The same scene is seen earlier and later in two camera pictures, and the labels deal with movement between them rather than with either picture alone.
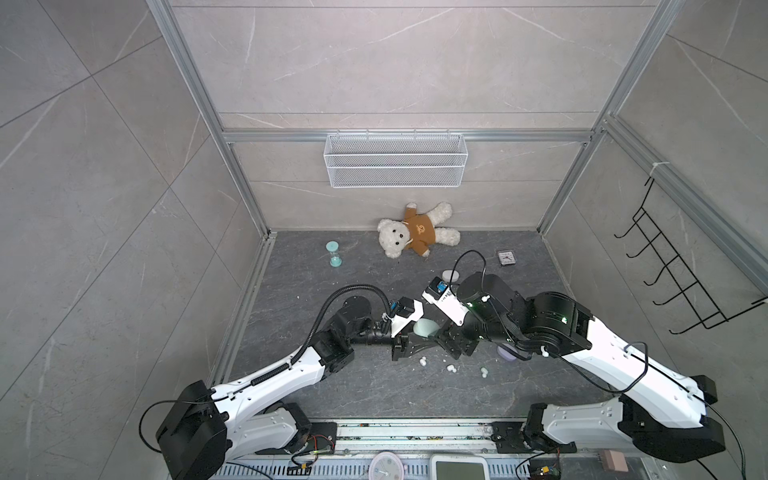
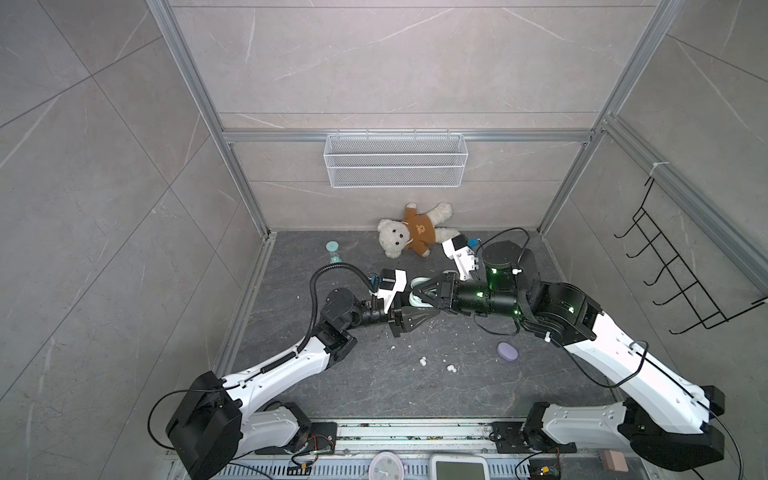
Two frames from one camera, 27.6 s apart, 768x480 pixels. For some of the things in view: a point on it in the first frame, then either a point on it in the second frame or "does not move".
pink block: x=614 y=460 does not move
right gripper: x=451 y=336 -> x=448 y=291
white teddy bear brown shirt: x=418 y=231 does not move
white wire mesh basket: x=395 y=160 does not move
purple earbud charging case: x=504 y=354 does not move
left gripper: x=396 y=340 -> x=395 y=318
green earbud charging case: x=425 y=327 -> x=415 y=300
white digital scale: x=458 y=467 does not move
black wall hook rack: x=690 y=292 does not move
